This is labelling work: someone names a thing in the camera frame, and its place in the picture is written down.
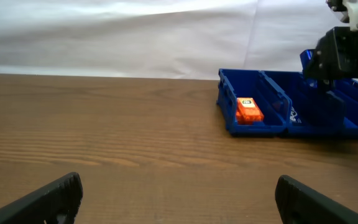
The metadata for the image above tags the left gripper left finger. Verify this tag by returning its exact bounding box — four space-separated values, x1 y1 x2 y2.
0 172 83 224

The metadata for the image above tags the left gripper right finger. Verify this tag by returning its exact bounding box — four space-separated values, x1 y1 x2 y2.
274 174 358 224

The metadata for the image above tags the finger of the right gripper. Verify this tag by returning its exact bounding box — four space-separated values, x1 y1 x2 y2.
317 77 335 94

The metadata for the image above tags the blue candy pack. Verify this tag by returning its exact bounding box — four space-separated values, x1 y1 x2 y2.
287 104 310 125
300 49 318 88

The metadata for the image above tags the blue tray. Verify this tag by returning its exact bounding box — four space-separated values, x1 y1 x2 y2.
216 68 358 138

